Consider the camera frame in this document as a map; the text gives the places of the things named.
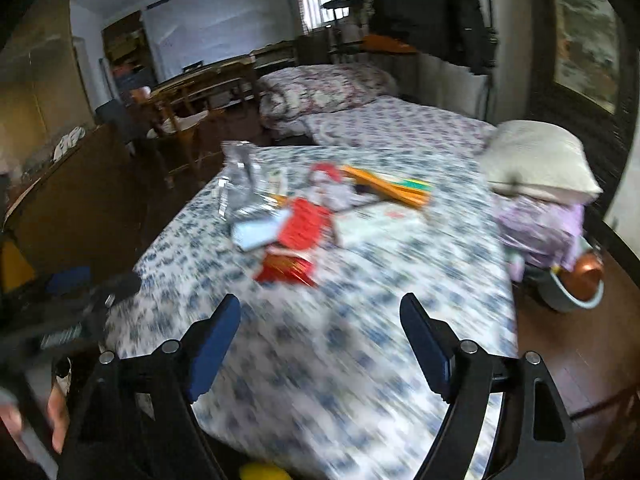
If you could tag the wooden shelf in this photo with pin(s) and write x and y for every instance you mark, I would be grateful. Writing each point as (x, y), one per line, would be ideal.
(125, 45)

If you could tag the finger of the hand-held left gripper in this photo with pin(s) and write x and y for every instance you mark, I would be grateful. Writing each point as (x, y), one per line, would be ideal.
(120, 286)
(67, 280)

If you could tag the red and white toy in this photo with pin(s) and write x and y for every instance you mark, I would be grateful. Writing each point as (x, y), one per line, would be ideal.
(332, 182)

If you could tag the wooden cabinet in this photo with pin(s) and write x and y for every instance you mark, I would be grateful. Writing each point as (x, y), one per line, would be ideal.
(75, 205)

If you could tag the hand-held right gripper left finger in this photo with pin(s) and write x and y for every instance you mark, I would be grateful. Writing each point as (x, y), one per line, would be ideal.
(215, 350)

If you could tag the framed wall painting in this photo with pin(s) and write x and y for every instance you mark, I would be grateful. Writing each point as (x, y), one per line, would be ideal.
(585, 35)

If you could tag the white wall sheet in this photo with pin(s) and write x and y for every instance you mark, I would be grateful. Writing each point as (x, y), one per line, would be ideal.
(220, 30)

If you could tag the floral bed sheet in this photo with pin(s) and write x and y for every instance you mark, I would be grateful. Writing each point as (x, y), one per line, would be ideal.
(400, 122)

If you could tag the white box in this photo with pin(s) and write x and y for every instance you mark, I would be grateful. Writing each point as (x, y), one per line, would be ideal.
(375, 225)

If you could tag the light blue packet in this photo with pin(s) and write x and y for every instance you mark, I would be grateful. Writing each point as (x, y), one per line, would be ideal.
(255, 234)

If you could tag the white plastic bag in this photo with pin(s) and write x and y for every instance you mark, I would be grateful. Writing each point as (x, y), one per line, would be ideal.
(182, 122)

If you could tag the orange board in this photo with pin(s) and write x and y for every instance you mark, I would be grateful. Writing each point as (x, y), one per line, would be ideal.
(387, 44)

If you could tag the purple floral cloth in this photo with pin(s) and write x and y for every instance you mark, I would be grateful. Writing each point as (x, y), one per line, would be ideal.
(540, 230)

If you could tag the red packet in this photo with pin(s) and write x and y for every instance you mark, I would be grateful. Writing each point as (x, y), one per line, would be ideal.
(302, 225)

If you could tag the yellow round object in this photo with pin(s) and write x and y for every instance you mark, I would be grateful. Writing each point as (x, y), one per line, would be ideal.
(262, 472)

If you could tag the red and gold wrapper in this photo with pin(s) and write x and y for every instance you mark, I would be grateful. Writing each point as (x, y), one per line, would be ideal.
(285, 269)

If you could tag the person's left hand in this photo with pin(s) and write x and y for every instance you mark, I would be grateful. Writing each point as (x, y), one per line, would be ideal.
(59, 420)

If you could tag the blue floral tablecloth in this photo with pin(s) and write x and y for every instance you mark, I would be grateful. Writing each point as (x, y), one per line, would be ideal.
(310, 340)

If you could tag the dark chair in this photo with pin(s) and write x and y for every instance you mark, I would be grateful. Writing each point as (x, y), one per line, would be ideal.
(117, 120)

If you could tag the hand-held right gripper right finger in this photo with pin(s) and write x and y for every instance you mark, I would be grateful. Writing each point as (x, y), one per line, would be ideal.
(425, 350)

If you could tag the black coat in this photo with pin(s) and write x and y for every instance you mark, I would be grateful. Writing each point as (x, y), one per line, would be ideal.
(425, 5)

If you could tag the white cabinet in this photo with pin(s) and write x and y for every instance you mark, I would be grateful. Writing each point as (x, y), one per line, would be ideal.
(450, 85)

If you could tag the white cloth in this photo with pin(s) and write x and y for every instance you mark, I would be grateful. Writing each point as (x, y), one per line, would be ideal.
(70, 142)

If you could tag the wooden chair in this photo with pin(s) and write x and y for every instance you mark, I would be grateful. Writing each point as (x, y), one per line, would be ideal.
(175, 105)

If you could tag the cream pillow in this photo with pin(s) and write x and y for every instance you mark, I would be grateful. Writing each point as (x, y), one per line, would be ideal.
(540, 160)

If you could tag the floral pillow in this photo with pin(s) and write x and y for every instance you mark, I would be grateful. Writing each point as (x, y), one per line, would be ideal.
(325, 87)

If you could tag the black metal stand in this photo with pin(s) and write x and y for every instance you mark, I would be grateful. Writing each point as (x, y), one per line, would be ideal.
(342, 5)

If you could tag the orange packet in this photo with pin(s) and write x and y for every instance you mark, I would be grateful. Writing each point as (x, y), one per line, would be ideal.
(395, 187)

